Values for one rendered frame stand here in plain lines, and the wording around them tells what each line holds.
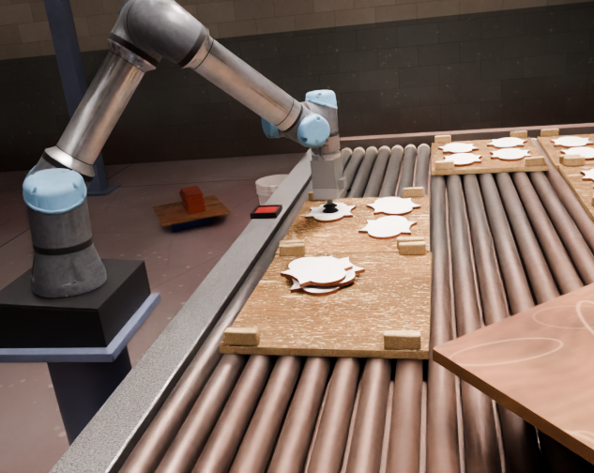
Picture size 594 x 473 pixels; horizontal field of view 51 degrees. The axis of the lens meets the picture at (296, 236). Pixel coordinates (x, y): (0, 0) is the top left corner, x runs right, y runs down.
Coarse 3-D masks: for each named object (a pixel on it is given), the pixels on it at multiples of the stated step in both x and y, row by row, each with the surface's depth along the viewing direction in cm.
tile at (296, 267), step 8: (328, 256) 131; (296, 264) 129; (304, 264) 129; (312, 264) 128; (320, 264) 128; (328, 264) 128; (336, 264) 127; (288, 272) 126; (296, 272) 125; (304, 272) 125; (312, 272) 124; (320, 272) 124; (328, 272) 124; (336, 272) 123; (344, 272) 123; (296, 280) 123; (304, 280) 121; (312, 280) 121; (320, 280) 121; (328, 280) 120; (336, 280) 120
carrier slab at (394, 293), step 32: (288, 256) 140; (320, 256) 139; (352, 256) 137; (384, 256) 135; (416, 256) 133; (256, 288) 126; (288, 288) 124; (352, 288) 122; (384, 288) 120; (416, 288) 119; (256, 320) 113; (288, 320) 112; (320, 320) 110; (352, 320) 109; (384, 320) 108; (416, 320) 107; (224, 352) 106; (256, 352) 104; (288, 352) 103; (320, 352) 102; (352, 352) 100; (384, 352) 99; (416, 352) 98
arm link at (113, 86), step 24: (120, 24) 130; (120, 48) 130; (120, 72) 132; (144, 72) 136; (96, 96) 132; (120, 96) 133; (72, 120) 133; (96, 120) 133; (72, 144) 133; (96, 144) 135; (48, 168) 132; (72, 168) 132
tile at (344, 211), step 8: (312, 208) 169; (320, 208) 169; (344, 208) 166; (352, 208) 167; (312, 216) 164; (320, 216) 163; (328, 216) 162; (336, 216) 161; (344, 216) 162; (352, 216) 162
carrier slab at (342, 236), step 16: (304, 208) 173; (368, 208) 167; (304, 224) 160; (320, 224) 159; (336, 224) 158; (352, 224) 156; (320, 240) 148; (336, 240) 147; (352, 240) 146; (368, 240) 145; (384, 240) 144
